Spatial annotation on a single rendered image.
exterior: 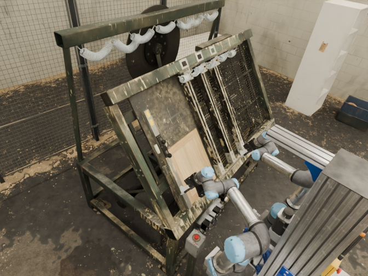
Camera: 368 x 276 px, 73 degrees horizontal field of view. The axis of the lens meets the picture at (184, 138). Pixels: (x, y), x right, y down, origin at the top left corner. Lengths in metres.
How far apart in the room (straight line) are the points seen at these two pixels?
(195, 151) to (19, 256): 2.20
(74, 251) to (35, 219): 0.69
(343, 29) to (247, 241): 4.48
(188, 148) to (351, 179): 1.40
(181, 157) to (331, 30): 3.91
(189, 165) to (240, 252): 1.17
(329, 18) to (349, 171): 4.25
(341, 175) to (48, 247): 2.93
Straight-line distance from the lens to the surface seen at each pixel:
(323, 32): 5.41
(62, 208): 3.60
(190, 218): 2.31
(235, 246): 1.30
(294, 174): 1.76
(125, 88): 1.83
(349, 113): 6.00
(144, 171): 1.93
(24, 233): 3.56
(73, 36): 2.02
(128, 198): 2.51
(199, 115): 2.35
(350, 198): 1.26
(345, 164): 1.35
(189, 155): 2.29
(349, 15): 5.27
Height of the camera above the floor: 2.78
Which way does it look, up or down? 39 degrees down
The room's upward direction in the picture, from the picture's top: 5 degrees clockwise
